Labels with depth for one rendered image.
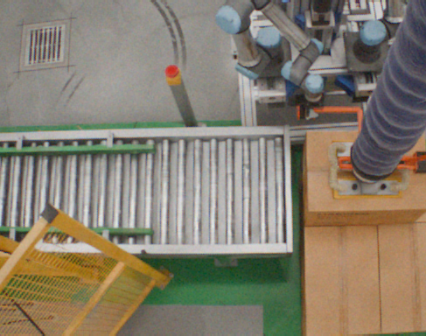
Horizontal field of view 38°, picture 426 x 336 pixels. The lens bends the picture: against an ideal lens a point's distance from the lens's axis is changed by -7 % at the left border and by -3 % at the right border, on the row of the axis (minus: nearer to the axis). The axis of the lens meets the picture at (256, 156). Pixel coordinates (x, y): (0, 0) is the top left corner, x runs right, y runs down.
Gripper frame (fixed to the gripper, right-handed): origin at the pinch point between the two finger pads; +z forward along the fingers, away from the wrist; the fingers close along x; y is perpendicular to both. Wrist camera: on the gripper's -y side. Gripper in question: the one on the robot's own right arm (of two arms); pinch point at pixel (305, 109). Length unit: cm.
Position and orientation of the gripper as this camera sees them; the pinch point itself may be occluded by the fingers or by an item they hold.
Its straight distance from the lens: 304.9
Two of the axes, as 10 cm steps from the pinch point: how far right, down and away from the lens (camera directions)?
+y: 10.0, 0.0, -0.2
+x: 0.0, -9.6, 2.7
